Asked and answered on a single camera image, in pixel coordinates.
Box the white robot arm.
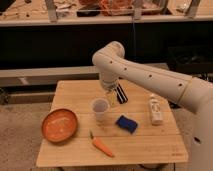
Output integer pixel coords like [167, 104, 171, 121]
[92, 41, 213, 171]

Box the clear plastic cup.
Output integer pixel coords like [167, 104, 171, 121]
[91, 98, 109, 121]

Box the blue sponge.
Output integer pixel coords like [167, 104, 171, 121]
[116, 115, 138, 134]

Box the wooden folding table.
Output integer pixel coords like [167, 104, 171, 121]
[36, 80, 188, 167]

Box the white bottle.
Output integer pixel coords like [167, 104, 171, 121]
[149, 94, 163, 125]

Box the orange carrot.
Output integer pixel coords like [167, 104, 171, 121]
[90, 133, 114, 157]

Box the orange bowl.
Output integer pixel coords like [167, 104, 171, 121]
[41, 109, 78, 143]

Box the grey metal shelf rail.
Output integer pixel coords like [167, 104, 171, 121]
[0, 62, 170, 88]

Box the blue hanging cable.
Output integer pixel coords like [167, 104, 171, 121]
[131, 18, 138, 65]

